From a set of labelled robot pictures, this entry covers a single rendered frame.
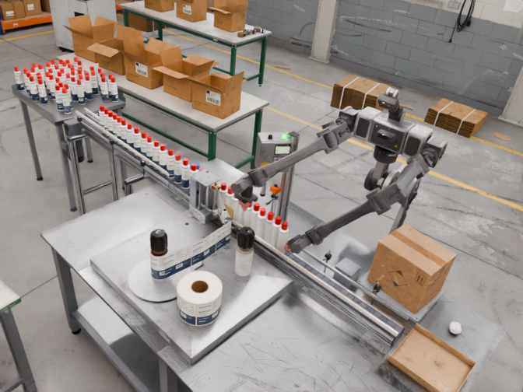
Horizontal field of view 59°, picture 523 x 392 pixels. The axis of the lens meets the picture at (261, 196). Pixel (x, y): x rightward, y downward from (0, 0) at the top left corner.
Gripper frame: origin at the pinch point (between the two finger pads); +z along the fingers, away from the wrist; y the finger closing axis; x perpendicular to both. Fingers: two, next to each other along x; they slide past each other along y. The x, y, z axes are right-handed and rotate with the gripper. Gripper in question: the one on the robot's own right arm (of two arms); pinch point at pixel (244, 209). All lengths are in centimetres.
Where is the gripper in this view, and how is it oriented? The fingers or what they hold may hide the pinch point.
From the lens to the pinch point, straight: 227.4
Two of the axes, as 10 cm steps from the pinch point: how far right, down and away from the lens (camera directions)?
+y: 7.5, 4.4, -5.0
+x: 6.6, -3.7, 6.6
